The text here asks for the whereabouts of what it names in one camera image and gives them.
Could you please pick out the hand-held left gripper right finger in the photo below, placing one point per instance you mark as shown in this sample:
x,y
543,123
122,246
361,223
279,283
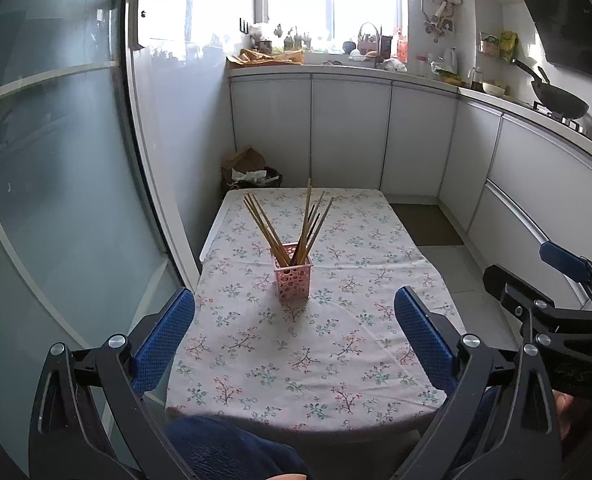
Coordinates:
x,y
420,340

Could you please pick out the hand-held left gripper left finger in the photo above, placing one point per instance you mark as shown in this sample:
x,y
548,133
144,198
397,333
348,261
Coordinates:
x,y
166,340

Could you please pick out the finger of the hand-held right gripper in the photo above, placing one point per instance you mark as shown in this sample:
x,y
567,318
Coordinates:
x,y
498,285
565,260

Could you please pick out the pink perforated plastic basket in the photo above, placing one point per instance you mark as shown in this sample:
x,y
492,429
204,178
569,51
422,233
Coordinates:
x,y
293,282

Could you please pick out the group of wooden chopsticks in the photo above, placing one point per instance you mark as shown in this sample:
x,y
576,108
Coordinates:
x,y
277,247

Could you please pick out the person's right hand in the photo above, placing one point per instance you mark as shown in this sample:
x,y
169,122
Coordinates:
x,y
564,412

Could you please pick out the dark floor mat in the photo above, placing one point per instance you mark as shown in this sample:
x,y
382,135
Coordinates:
x,y
425,225

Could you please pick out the floral tablecloth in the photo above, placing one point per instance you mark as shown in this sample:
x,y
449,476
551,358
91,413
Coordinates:
x,y
326,340

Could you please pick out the dark blue pants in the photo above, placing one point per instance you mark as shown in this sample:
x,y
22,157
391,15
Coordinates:
x,y
226,450

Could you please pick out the black wok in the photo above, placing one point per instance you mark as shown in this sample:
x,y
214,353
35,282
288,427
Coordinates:
x,y
560,102

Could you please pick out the white bowl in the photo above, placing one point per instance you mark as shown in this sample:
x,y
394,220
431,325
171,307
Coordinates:
x,y
494,89

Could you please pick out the frosted glass sliding door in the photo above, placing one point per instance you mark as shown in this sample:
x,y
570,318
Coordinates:
x,y
51,185

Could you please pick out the black trash bin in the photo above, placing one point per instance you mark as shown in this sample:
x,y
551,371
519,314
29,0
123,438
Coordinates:
x,y
274,178

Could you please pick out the white kitchen cabinets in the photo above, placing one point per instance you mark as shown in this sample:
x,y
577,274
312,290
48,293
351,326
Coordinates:
x,y
351,130

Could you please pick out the hanging yellow green packets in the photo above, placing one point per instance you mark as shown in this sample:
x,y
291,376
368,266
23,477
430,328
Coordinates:
x,y
500,45

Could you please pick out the white jug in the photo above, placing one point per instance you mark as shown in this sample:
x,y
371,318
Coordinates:
x,y
450,62

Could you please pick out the black range hood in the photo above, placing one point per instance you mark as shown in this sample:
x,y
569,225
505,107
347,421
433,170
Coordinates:
x,y
575,20

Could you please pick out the white plastic bag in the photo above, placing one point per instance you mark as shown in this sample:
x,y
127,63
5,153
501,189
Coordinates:
x,y
394,65

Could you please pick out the red bottle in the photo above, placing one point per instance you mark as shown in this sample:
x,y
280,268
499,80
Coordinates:
x,y
402,47

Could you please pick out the water heater pipes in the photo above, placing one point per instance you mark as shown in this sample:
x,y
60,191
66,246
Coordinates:
x,y
438,17

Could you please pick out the wicker basket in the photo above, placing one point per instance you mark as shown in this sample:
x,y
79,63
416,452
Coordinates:
x,y
369,42

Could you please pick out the brown paper bags on counter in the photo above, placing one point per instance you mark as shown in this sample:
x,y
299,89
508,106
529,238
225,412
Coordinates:
x,y
261,57

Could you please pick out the bright window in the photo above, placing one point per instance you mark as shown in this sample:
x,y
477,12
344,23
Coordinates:
x,y
336,0

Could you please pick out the black wall hooks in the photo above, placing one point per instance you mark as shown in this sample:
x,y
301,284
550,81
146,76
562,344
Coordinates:
x,y
244,26

